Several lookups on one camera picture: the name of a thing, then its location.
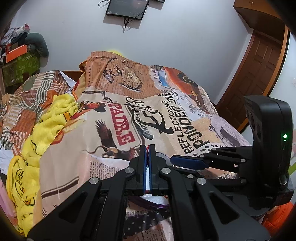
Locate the purple heart-shaped jewelry tin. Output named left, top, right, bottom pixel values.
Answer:
left=129, top=152, right=171, bottom=210

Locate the orange cloth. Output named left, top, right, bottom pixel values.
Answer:
left=261, top=202, right=294, bottom=237

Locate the newspaper print patchwork blanket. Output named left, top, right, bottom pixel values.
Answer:
left=33, top=52, right=248, bottom=224

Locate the brown wooden door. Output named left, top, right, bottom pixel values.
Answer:
left=217, top=28, right=290, bottom=132

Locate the yellow fleece blanket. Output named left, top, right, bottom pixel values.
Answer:
left=6, top=93, right=78, bottom=237

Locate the yellow pillow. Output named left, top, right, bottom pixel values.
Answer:
left=108, top=50, right=124, bottom=57

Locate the striped patchwork quilt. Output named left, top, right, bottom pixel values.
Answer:
left=1, top=70, right=76, bottom=156

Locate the wooden overhead cabinet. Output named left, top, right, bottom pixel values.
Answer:
left=233, top=0, right=285, bottom=42

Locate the green patterned covered stand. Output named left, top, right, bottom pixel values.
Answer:
left=1, top=52, right=40, bottom=87

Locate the grey plush pillow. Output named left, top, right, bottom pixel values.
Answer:
left=25, top=33, right=49, bottom=58

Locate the orange shoe box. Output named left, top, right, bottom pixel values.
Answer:
left=6, top=45, right=27, bottom=63

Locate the pile of clothes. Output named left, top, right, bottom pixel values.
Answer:
left=1, top=24, right=30, bottom=48

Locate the small wall monitor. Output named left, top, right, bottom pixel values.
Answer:
left=106, top=0, right=149, bottom=20

